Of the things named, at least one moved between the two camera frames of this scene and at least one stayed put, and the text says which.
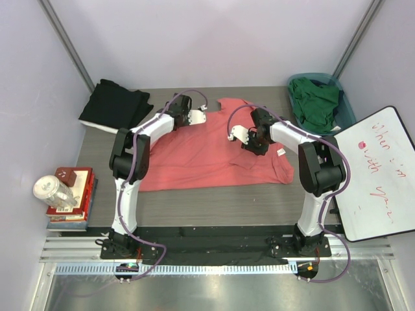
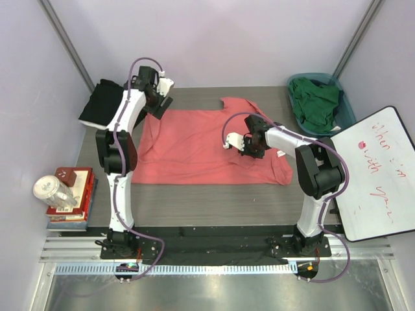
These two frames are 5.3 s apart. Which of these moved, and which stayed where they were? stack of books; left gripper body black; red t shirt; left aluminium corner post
Moved: left gripper body black
Stayed: red t shirt; stack of books; left aluminium corner post
